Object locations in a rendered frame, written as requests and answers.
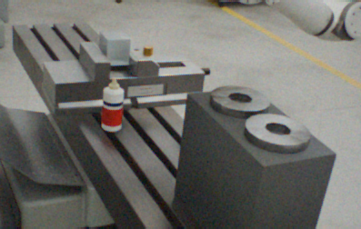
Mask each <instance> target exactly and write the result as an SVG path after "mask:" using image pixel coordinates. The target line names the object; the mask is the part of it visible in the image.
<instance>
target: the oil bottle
mask: <svg viewBox="0 0 361 229"><path fill-rule="evenodd" d="M123 103H124V90H123V89H122V88H120V87H119V84H118V83H117V82H116V79H115V77H114V78H113V81H112V84H109V87H106V88H105V89H104V103H103V113H102V127H103V129H105V130H106V131H108V132H116V131H118V130H119V129H121V127H122V113H123Z"/></svg>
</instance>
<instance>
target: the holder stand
mask: <svg viewBox="0 0 361 229"><path fill-rule="evenodd" d="M335 160H336V153H335V152H334V151H333V150H331V148H328V146H326V145H325V144H323V142H320V140H318V139H317V138H315V137H314V136H313V135H312V134H310V131H309V130H308V129H307V128H306V126H305V125H303V124H300V123H299V122H297V121H296V120H295V119H291V118H290V117H289V116H287V114H285V113H283V112H282V111H281V110H279V109H278V108H277V107H276V106H274V105H273V104H271V103H270V100H268V98H267V97H266V96H265V95H264V94H261V93H260V92H258V91H256V90H254V89H253V88H252V87H242V86H238V85H225V86H221V87H217V88H216V89H214V90H212V92H197V93H191V94H187V95H186V108H185V119H184V122H183V133H182V138H181V143H180V153H179V157H178V167H177V172H176V182H175V193H176V194H177V196H178V197H179V199H181V201H182V202H183V204H184V205H185V207H186V209H188V210H189V212H190V213H191V215H192V216H193V217H194V218H195V219H196V221H197V222H198V223H199V225H200V226H201V228H202V229H316V226H317V223H318V218H319V216H320V211H321V209H322V207H323V202H324V201H325V196H326V189H327V187H328V183H329V180H330V177H331V174H332V171H333V167H334V164H335Z"/></svg>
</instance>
